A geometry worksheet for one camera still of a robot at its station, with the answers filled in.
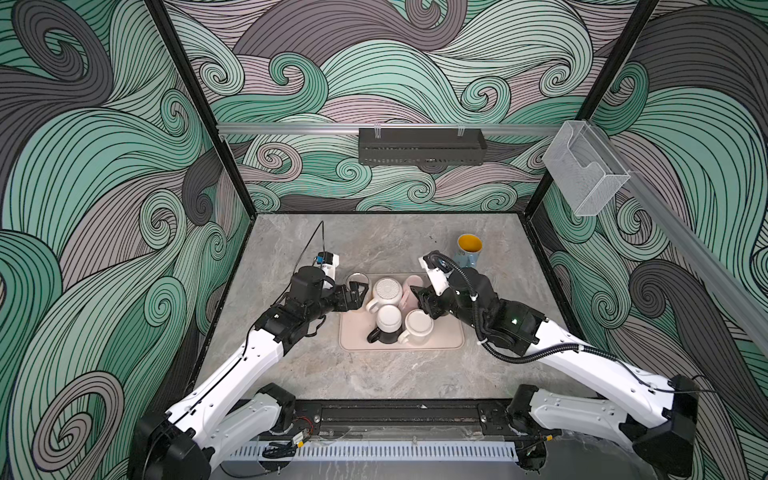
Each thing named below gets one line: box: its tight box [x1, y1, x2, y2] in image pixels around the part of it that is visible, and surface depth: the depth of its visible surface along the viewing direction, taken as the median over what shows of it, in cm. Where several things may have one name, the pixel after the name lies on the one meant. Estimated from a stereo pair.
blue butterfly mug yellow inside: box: [454, 233, 483, 269], surface depth 97 cm
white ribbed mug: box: [366, 277, 403, 314], surface depth 89 cm
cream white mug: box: [398, 309, 434, 345], surface depth 83 cm
